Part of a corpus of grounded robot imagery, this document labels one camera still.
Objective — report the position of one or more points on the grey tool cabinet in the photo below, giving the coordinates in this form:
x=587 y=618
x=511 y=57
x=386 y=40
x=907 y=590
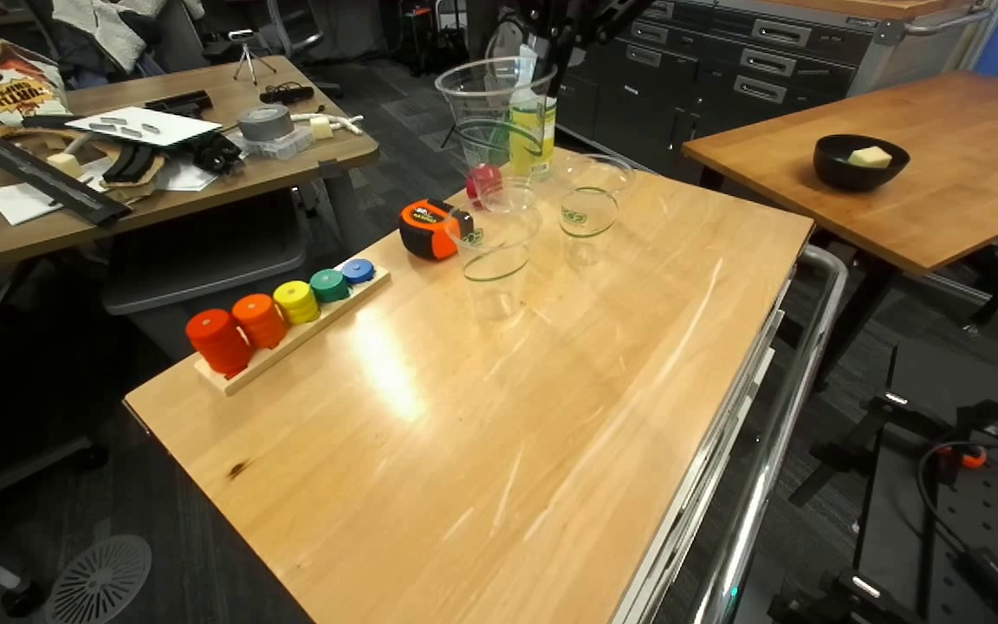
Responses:
x=727 y=57

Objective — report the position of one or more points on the green toy cylinder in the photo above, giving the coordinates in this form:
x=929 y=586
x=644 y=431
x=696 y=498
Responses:
x=330 y=284

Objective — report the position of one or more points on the black remote control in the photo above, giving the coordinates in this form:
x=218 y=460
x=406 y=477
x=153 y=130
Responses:
x=288 y=92

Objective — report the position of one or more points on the colourful snack bag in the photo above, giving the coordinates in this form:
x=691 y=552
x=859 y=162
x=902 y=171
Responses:
x=16 y=92

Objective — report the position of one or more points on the yellow piece in bowl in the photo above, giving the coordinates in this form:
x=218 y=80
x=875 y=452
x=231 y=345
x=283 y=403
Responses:
x=867 y=158

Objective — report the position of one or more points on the orange clamp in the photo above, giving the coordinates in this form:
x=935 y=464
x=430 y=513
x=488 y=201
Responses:
x=969 y=460

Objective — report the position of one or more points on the grey round container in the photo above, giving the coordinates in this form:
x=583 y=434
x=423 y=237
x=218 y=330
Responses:
x=264 y=126

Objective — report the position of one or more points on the small white paper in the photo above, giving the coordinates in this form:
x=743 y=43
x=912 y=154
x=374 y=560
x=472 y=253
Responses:
x=19 y=201

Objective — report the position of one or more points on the wooden side table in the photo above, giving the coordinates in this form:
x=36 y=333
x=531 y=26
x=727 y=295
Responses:
x=959 y=174

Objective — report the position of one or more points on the orange toy cylinder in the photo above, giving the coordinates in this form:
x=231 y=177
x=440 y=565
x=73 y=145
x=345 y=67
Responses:
x=262 y=319

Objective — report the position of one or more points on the grey office chair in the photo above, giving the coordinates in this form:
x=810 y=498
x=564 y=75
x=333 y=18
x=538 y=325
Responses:
x=210 y=261

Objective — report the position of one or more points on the clear plastic cup green line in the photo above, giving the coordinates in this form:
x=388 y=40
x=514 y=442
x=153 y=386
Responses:
x=474 y=114
x=587 y=211
x=495 y=288

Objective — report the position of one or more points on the black bowl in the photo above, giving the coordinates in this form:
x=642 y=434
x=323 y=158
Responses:
x=832 y=174

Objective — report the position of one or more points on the orange black tape measure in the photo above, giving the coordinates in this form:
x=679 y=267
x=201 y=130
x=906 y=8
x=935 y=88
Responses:
x=430 y=231

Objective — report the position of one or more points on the white paper sheet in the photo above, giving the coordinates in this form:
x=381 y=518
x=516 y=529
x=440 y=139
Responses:
x=140 y=126

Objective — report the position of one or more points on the black flat device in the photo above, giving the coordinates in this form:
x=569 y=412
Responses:
x=180 y=100

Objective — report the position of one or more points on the grey perforated disc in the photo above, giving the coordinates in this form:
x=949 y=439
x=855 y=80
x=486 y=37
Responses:
x=101 y=582

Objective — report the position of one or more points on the red toy cherry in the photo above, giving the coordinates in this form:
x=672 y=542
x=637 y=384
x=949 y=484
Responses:
x=484 y=186

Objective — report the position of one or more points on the yellow toy cylinder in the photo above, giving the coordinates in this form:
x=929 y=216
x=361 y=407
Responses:
x=295 y=298

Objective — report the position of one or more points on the small black box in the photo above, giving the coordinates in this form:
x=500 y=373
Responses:
x=216 y=154

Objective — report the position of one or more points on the red toy cylinder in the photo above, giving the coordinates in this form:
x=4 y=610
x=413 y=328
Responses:
x=218 y=341

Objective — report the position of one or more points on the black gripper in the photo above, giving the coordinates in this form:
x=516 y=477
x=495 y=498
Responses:
x=587 y=14

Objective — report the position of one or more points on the cluttered wooden desk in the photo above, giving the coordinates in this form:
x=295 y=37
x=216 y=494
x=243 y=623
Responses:
x=328 y=150

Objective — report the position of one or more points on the light jacket on chair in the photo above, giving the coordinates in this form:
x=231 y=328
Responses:
x=105 y=28

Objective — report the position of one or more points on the long black bar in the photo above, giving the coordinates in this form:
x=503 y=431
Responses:
x=49 y=182

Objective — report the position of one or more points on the blue toy cylinder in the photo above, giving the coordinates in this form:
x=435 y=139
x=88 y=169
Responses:
x=356 y=270

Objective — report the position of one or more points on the yellow label spray bottle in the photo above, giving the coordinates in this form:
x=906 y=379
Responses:
x=535 y=130

